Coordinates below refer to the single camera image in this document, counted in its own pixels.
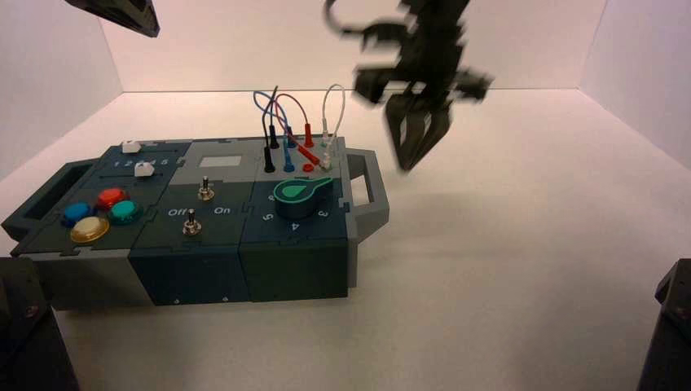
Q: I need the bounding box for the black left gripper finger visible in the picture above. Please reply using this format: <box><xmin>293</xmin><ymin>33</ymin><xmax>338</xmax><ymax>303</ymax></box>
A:
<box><xmin>64</xmin><ymin>0</ymin><xmax>161</xmax><ymax>39</ymax></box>

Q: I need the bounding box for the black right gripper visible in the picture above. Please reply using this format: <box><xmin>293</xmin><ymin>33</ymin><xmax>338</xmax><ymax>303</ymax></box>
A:
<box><xmin>353</xmin><ymin>20</ymin><xmax>495</xmax><ymax>173</ymax></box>

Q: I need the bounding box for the dark teal grey task box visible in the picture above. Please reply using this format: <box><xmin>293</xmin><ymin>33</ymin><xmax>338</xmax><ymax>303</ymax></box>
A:
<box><xmin>1</xmin><ymin>137</ymin><xmax>391</xmax><ymax>312</ymax></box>

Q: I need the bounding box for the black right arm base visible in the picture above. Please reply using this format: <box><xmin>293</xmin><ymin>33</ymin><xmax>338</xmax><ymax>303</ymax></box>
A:
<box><xmin>636</xmin><ymin>258</ymin><xmax>691</xmax><ymax>391</ymax></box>

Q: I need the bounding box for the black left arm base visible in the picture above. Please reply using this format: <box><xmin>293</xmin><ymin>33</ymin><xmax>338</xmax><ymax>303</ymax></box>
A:
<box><xmin>0</xmin><ymin>257</ymin><xmax>82</xmax><ymax>391</ymax></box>

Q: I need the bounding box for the green rotary selector knob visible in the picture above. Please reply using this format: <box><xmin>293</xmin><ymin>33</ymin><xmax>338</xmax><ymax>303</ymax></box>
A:
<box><xmin>273</xmin><ymin>175</ymin><xmax>334</xmax><ymax>220</ymax></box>

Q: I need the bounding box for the red round push button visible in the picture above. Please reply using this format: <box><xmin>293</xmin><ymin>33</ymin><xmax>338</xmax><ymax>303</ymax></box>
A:
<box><xmin>95</xmin><ymin>187</ymin><xmax>128</xmax><ymax>212</ymax></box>

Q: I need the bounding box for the teal round push button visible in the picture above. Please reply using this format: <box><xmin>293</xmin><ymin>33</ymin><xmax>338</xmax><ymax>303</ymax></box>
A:
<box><xmin>108</xmin><ymin>200</ymin><xmax>144</xmax><ymax>226</ymax></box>

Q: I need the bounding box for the blue round push button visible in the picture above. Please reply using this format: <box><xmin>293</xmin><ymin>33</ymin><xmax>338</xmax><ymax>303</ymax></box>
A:
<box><xmin>62</xmin><ymin>202</ymin><xmax>93</xmax><ymax>228</ymax></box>

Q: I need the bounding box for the yellow round push button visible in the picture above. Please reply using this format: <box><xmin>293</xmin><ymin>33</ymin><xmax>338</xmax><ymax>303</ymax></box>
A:
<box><xmin>70</xmin><ymin>217</ymin><xmax>111</xmax><ymax>244</ymax></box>

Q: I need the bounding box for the white banana plug cable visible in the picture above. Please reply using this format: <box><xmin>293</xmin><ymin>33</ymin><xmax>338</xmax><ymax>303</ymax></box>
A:
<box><xmin>319</xmin><ymin>83</ymin><xmax>346</xmax><ymax>173</ymax></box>

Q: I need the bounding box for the red banana plug cable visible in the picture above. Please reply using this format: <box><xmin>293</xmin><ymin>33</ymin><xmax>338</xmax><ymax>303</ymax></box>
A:
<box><xmin>275</xmin><ymin>93</ymin><xmax>320</xmax><ymax>173</ymax></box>

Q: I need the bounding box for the blue banana plug cable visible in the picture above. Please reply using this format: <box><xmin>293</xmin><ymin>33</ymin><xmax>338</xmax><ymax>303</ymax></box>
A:
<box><xmin>253</xmin><ymin>90</ymin><xmax>297</xmax><ymax>174</ymax></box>

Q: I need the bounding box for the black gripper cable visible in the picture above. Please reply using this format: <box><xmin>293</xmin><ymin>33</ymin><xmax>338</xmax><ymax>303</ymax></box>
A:
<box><xmin>323</xmin><ymin>0</ymin><xmax>373</xmax><ymax>36</ymax></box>

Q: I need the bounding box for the black banana plug cable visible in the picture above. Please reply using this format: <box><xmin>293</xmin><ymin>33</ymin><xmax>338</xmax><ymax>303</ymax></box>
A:
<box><xmin>262</xmin><ymin>84</ymin><xmax>282</xmax><ymax>174</ymax></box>

